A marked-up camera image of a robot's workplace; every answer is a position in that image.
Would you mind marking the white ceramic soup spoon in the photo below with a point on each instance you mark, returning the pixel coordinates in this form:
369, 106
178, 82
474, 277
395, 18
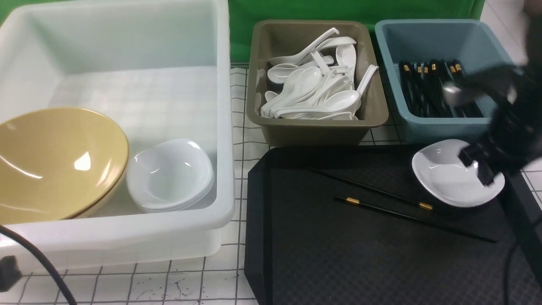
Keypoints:
339, 102

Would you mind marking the white square dish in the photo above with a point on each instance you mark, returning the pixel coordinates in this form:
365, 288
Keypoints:
439, 170

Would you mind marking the large white plastic tub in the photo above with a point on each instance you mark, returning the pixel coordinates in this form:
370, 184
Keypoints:
161, 70

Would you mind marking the bundle of black chopsticks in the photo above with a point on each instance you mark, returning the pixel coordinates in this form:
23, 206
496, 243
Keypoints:
421, 85

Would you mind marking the black serving tray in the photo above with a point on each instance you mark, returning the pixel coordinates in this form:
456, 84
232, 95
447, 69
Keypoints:
305, 248

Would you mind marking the pile of white spoons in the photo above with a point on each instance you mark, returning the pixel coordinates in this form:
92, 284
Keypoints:
323, 68

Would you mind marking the yellow bowl in tub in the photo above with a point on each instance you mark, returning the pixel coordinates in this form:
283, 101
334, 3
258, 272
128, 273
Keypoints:
40, 210

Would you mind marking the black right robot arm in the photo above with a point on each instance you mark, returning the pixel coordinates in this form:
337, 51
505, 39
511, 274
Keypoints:
533, 63

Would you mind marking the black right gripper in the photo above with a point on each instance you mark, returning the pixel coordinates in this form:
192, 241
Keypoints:
513, 138

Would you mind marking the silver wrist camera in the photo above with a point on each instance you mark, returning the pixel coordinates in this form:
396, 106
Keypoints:
455, 94

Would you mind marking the blue chopstick bin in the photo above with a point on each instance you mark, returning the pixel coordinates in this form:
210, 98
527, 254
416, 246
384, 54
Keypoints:
471, 42

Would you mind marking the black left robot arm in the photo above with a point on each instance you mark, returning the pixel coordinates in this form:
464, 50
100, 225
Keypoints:
10, 273

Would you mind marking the black chopstick gold band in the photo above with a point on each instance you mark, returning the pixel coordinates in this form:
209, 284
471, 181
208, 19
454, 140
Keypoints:
400, 198

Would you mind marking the yellow noodle bowl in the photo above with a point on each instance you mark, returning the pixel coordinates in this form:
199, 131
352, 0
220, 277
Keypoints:
61, 154

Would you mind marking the white dish stack in tub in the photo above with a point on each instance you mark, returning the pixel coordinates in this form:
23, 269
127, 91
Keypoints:
170, 176

